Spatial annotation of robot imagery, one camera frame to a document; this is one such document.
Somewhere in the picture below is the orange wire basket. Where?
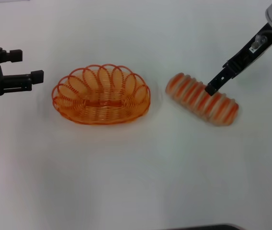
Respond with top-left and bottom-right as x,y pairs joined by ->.
51,63 -> 151,125

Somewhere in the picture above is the orange striped bread loaf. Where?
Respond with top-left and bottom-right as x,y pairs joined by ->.
165,72 -> 240,127

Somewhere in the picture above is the dark rounded robot base edge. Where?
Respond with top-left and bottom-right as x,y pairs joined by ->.
164,223 -> 243,230

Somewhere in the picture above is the right gripper cable with plug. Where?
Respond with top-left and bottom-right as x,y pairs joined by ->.
250,28 -> 272,51

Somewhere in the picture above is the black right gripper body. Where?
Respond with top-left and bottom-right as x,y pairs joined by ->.
223,23 -> 272,78

